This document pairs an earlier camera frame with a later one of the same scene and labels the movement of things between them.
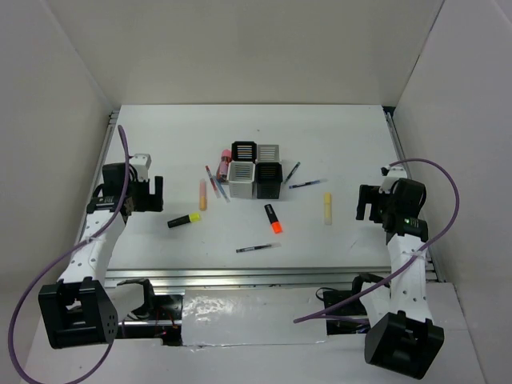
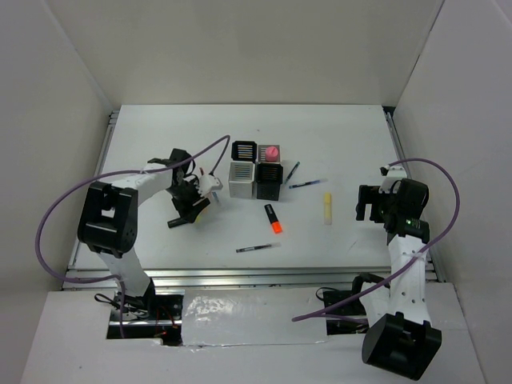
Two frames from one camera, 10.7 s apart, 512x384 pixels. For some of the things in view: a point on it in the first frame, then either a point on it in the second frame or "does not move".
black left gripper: (152, 202) → (187, 210)
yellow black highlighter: (183, 220) does not move
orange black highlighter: (276, 225) does not move
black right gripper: (370, 194) does not move
